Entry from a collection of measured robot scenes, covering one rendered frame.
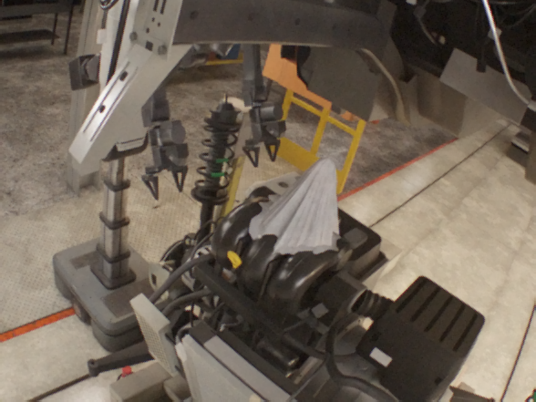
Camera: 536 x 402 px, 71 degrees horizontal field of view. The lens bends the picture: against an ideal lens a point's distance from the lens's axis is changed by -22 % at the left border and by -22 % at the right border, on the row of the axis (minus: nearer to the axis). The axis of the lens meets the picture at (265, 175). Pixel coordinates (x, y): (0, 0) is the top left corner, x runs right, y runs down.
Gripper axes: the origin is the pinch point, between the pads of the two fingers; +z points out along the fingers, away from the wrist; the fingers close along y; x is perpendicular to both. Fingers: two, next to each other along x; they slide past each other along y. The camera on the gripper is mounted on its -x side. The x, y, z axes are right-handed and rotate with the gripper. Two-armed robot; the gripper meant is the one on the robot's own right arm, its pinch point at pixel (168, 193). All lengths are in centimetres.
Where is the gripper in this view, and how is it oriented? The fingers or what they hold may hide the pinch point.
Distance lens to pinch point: 140.2
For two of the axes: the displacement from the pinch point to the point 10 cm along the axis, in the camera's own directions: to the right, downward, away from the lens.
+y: 6.3, -2.2, 7.4
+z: 1.6, 9.7, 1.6
